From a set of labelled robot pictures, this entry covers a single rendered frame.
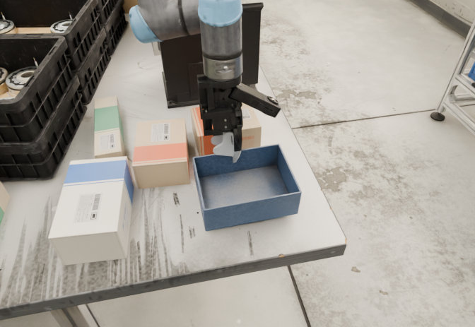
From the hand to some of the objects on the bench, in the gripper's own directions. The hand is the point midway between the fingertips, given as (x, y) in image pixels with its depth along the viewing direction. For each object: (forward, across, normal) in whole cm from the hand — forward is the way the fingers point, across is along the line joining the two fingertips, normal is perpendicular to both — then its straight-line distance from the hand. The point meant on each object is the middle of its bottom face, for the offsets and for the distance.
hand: (237, 155), depth 84 cm
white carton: (+8, +6, -31) cm, 32 cm away
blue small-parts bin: (+6, +6, 0) cm, 9 cm away
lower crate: (-3, -83, -50) cm, 97 cm away
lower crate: (+1, -54, -55) cm, 77 cm away
